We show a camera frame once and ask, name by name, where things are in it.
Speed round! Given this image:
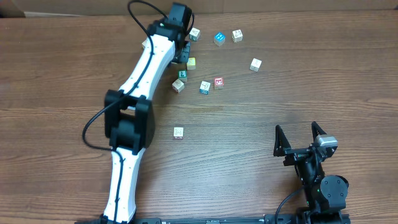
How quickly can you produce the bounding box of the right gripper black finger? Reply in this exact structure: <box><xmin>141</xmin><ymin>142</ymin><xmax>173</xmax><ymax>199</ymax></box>
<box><xmin>273</xmin><ymin>125</ymin><xmax>292</xmax><ymax>157</ymax></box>
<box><xmin>311</xmin><ymin>121</ymin><xmax>326</xmax><ymax>145</ymax></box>

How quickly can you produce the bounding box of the wooden block red side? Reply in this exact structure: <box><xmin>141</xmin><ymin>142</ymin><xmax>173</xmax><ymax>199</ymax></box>
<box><xmin>173</xmin><ymin>127</ymin><xmax>183</xmax><ymax>139</ymax></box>

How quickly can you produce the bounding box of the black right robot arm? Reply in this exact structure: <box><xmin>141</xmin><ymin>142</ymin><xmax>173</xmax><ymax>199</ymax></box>
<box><xmin>271</xmin><ymin>122</ymin><xmax>351</xmax><ymax>224</ymax></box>

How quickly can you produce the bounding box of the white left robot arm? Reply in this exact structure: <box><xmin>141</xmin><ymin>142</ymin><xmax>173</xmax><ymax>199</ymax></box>
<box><xmin>100</xmin><ymin>2</ymin><xmax>194</xmax><ymax>223</ymax></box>

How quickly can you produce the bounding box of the yellow top wooden block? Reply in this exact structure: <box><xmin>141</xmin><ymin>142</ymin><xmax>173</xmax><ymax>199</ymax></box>
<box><xmin>187</xmin><ymin>57</ymin><xmax>196</xmax><ymax>70</ymax></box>

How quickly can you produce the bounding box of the green letter L block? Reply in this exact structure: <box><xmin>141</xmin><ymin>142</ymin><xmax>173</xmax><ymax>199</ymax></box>
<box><xmin>178</xmin><ymin>70</ymin><xmax>187</xmax><ymax>82</ymax></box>

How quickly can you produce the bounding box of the wooden block teal side right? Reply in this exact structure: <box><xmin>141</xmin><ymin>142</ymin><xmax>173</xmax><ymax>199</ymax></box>
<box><xmin>189</xmin><ymin>27</ymin><xmax>200</xmax><ymax>41</ymax></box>

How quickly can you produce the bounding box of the plain wooden block center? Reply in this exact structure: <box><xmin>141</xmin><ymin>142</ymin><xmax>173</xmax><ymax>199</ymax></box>
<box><xmin>172</xmin><ymin>79</ymin><xmax>185</xmax><ymax>93</ymax></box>

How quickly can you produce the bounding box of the plain wooden block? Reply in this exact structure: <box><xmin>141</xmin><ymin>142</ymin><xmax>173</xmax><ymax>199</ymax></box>
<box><xmin>172</xmin><ymin>79</ymin><xmax>185</xmax><ymax>93</ymax></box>
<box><xmin>142</xmin><ymin>39</ymin><xmax>147</xmax><ymax>49</ymax></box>

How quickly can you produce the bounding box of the wooden block blue side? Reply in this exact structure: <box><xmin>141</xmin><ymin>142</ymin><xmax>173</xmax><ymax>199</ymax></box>
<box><xmin>200</xmin><ymin>81</ymin><xmax>211</xmax><ymax>95</ymax></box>

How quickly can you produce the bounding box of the blue top wooden block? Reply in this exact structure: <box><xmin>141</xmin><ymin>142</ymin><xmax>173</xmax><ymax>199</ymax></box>
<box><xmin>214</xmin><ymin>32</ymin><xmax>226</xmax><ymax>47</ymax></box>

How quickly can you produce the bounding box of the plain wooden block upper left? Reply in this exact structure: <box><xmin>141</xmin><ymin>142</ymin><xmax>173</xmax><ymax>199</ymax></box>
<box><xmin>142</xmin><ymin>39</ymin><xmax>147</xmax><ymax>49</ymax></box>

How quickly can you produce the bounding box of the red letter E block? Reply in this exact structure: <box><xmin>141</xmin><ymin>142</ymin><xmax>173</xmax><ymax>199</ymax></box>
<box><xmin>214</xmin><ymin>77</ymin><xmax>224</xmax><ymax>90</ymax></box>

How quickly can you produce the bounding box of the wooden block far right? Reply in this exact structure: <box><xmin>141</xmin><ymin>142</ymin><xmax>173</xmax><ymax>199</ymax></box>
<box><xmin>232</xmin><ymin>29</ymin><xmax>243</xmax><ymax>43</ymax></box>

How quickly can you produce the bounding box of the wooden block isolated right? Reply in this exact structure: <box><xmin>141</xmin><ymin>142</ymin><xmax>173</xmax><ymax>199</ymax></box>
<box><xmin>249</xmin><ymin>58</ymin><xmax>262</xmax><ymax>72</ymax></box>

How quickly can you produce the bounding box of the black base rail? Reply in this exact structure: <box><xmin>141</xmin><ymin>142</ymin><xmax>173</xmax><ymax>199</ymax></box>
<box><xmin>75</xmin><ymin>214</ymin><xmax>351</xmax><ymax>224</ymax></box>

